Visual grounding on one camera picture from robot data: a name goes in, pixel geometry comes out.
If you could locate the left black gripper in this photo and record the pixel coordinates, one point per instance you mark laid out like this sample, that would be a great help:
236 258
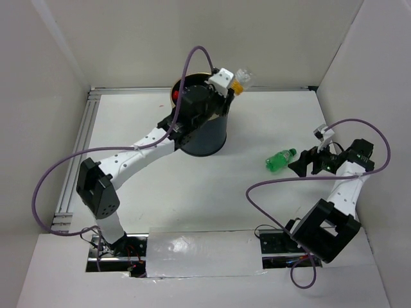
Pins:
221 98

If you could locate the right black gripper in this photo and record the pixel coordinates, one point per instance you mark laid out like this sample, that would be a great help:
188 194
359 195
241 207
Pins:
300 166

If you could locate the small bottle yellow cap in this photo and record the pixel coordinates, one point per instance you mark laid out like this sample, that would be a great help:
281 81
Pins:
243 79

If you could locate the green soda bottle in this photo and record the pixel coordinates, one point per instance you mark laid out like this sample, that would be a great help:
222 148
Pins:
280 160

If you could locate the clear bottle red label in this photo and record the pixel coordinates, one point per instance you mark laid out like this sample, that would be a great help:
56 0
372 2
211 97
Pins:
175 95

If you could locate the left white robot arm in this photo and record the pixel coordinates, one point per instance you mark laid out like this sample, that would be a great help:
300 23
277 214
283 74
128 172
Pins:
98 182

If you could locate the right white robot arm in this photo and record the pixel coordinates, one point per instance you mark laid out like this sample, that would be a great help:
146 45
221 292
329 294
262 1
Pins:
331 224

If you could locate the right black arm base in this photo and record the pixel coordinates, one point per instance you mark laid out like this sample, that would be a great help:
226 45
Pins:
278 250

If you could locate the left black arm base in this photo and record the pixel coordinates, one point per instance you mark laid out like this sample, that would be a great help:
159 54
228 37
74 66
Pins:
128 255

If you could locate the black bin with gold rim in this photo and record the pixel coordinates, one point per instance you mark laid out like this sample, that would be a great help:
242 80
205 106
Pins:
212 136

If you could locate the shiny white tape sheet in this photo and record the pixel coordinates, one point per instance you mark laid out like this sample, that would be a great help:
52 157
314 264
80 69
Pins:
203 254

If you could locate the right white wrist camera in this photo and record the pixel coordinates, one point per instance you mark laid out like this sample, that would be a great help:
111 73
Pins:
324 134

